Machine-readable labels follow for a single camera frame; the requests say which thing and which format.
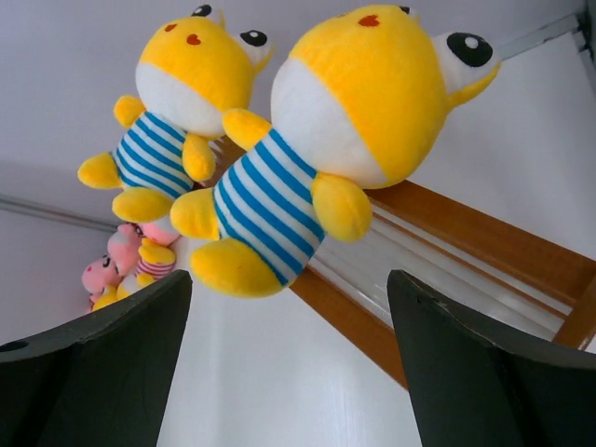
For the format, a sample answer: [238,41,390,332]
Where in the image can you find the yellow plush blue stripes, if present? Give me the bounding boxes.
[170,5,500,298]
[77,4,274,224]

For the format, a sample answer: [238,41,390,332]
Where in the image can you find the pink plush red dotted dress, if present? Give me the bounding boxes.
[107,217,180,278]

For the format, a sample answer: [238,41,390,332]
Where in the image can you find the yellow plush red stripes lower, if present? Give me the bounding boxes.
[90,237,176,311]

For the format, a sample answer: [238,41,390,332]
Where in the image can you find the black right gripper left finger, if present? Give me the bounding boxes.
[1,270,192,446]

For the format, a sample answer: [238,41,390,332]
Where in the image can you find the brown wooden shelf rack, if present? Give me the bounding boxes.
[291,182,595,384]

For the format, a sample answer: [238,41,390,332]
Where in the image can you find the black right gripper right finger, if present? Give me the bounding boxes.
[386,270,595,446]

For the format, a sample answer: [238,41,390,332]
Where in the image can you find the pink plush upside down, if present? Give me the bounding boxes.
[81,254,123,312]

